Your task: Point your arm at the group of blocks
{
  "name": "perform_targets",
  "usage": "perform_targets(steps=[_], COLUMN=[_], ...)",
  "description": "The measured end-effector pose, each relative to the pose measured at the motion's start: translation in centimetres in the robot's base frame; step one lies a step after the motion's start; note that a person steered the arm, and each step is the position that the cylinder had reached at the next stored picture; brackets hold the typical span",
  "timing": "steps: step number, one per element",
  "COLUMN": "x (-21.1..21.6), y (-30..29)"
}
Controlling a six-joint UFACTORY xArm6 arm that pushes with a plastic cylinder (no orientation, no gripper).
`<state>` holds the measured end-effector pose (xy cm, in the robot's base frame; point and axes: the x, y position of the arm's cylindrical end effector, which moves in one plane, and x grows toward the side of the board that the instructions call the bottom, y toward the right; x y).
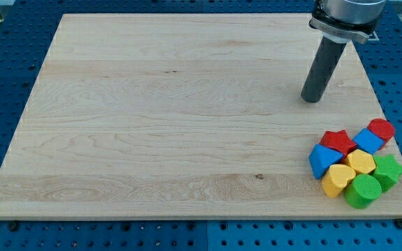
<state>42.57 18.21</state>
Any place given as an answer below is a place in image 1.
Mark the blue cube block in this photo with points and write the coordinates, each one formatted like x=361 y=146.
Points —
x=368 y=141

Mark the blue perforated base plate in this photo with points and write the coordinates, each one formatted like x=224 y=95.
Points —
x=25 y=36

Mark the red cylinder block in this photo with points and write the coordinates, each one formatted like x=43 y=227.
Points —
x=382 y=129

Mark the light wooden board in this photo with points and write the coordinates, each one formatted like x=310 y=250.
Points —
x=183 y=117

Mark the yellow hexagon block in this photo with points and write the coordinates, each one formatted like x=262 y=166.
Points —
x=360 y=161

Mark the green star block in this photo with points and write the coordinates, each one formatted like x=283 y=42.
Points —
x=387 y=172

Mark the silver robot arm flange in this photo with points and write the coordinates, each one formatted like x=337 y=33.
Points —
x=342 y=21

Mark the blue triangular prism block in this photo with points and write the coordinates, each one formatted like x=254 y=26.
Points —
x=321 y=157

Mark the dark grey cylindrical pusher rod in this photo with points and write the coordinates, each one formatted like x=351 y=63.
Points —
x=322 y=69

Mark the green cylinder block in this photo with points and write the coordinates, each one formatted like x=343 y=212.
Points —
x=363 y=191

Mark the yellow heart block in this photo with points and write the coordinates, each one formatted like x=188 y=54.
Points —
x=336 y=179

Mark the red star block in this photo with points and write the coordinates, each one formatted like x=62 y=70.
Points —
x=338 y=141

